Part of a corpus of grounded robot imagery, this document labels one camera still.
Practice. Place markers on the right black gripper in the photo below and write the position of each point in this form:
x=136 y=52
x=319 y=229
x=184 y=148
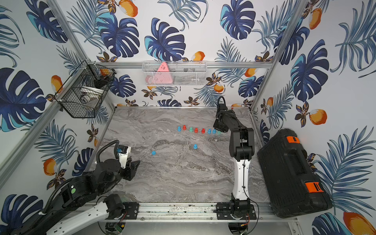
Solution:
x=215 y=126

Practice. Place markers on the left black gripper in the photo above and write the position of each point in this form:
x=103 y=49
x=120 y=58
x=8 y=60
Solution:
x=130 y=169

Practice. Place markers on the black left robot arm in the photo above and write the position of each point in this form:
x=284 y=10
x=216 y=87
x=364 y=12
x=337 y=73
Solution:
x=76 y=192

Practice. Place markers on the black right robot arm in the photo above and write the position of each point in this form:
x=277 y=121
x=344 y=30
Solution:
x=241 y=149

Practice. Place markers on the pink triangular object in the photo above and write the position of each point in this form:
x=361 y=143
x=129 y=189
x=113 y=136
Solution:
x=162 y=76

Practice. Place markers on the black plastic tool case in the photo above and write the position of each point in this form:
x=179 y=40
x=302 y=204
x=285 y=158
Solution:
x=292 y=186

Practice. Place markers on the clear wall shelf basket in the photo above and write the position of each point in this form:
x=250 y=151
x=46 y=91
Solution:
x=184 y=73

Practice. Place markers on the white items in wire basket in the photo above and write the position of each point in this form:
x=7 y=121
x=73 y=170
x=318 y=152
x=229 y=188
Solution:
x=90 y=96

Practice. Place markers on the black wire basket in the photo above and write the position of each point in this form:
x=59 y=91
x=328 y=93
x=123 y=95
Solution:
x=89 y=75

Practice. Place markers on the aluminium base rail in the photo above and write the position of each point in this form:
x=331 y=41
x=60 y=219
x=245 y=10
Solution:
x=196 y=212

